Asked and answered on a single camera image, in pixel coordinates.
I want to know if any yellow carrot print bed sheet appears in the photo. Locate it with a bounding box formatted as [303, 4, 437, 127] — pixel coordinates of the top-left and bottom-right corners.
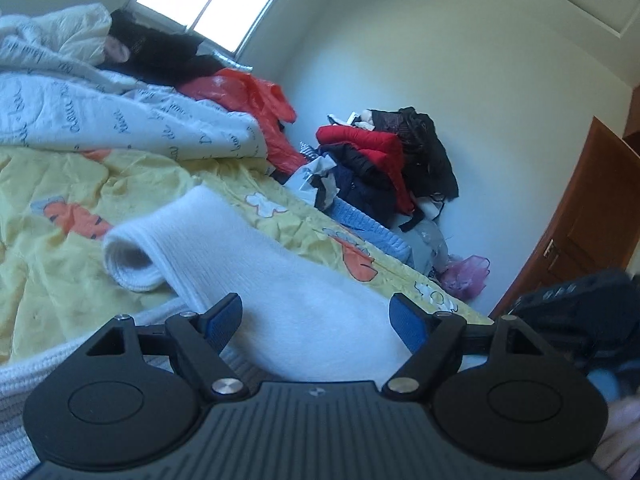
[0, 145, 495, 367]

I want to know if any black jacket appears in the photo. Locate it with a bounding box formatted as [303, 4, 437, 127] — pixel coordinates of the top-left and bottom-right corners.
[367, 106, 460, 202]

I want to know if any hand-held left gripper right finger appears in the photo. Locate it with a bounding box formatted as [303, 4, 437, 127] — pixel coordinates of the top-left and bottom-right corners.
[381, 292, 548, 402]

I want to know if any white script print quilt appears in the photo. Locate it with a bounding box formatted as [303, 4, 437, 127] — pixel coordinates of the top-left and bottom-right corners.
[0, 35, 271, 162]

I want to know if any red plastic bag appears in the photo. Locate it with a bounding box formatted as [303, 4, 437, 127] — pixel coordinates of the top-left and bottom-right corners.
[177, 68, 310, 177]

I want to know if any clear plastic bag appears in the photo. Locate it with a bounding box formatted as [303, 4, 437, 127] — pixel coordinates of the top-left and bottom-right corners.
[409, 217, 452, 277]

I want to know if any cream quilted duvet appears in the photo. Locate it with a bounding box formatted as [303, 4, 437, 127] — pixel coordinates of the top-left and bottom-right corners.
[0, 2, 114, 67]

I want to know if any pink plastic bag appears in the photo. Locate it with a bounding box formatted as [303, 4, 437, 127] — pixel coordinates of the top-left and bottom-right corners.
[439, 255, 492, 302]

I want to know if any black fuzzy garment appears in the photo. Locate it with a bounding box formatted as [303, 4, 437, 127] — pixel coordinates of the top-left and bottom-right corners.
[95, 8, 227, 87]

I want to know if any white grey plastic bag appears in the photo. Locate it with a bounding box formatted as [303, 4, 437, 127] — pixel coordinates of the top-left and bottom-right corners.
[284, 152, 342, 212]

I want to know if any light blue knitted cloth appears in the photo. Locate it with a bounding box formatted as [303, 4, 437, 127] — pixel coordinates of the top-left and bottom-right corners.
[327, 195, 417, 269]

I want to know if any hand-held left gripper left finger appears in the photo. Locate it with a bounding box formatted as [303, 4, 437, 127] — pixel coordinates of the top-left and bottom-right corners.
[86, 292, 251, 402]

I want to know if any navy garment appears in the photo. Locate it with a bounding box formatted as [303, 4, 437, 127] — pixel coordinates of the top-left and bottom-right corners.
[317, 145, 402, 230]

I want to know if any brown wooden door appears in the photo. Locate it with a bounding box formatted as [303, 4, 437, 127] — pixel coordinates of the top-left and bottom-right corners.
[491, 116, 640, 319]

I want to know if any red padded jacket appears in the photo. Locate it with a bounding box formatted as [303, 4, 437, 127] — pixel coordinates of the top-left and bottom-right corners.
[315, 124, 417, 215]

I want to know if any white knitted sweater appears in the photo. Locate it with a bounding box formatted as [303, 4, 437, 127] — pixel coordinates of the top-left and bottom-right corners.
[0, 185, 482, 467]

